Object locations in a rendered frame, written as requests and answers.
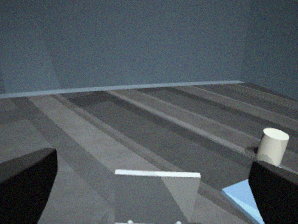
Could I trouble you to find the grey cylinder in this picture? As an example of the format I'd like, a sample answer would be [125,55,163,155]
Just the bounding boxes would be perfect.
[255,128,290,167]

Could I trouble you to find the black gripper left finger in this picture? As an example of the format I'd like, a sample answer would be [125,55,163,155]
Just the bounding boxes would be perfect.
[0,148,59,224]

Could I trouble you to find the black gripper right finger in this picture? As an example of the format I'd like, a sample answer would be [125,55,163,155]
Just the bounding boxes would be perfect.
[247,161,298,224]

